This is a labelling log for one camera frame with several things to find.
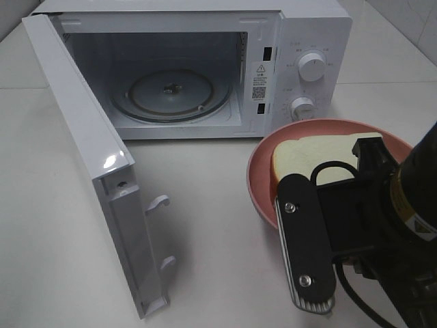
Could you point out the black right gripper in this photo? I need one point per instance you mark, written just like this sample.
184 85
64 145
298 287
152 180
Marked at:
356 218

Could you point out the white microwave oven body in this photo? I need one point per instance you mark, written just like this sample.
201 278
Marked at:
112 40

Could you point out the white warning label sticker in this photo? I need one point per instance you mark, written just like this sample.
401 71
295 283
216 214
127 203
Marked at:
260 80

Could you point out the pink round plate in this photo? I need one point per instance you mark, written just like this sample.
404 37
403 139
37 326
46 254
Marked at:
259 178

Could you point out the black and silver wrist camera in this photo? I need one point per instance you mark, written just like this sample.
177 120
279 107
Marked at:
305 245

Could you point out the white round knob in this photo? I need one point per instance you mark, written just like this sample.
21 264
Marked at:
312 66
302 108

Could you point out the white bread sandwich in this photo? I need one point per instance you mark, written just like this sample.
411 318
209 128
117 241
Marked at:
303 155

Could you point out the upper white round knob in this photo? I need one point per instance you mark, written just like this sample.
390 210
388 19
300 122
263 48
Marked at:
312 66

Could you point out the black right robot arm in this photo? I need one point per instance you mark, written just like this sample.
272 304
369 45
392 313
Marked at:
413 192

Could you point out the lower white round knob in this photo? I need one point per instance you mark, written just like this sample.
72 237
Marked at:
302 108

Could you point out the white microwave door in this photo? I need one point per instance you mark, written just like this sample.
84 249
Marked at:
108 162

